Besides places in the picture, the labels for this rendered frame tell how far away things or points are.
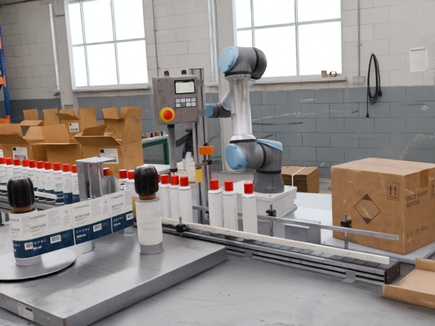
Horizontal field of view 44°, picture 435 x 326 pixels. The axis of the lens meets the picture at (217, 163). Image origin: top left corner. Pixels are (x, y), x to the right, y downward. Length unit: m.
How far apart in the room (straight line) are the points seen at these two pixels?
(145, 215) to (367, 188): 0.76
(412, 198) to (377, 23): 5.63
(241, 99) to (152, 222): 0.76
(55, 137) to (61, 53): 5.71
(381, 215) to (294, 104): 5.91
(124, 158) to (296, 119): 4.29
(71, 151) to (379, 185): 2.76
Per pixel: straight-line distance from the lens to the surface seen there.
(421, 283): 1.74
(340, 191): 2.01
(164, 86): 2.17
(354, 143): 7.55
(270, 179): 2.42
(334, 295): 1.64
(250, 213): 1.94
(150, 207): 1.85
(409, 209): 1.90
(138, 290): 1.64
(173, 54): 8.66
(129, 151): 3.90
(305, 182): 6.14
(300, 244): 1.82
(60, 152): 4.27
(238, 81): 2.36
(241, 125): 2.34
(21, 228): 1.86
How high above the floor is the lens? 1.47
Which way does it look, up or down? 9 degrees down
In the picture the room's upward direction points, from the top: 3 degrees counter-clockwise
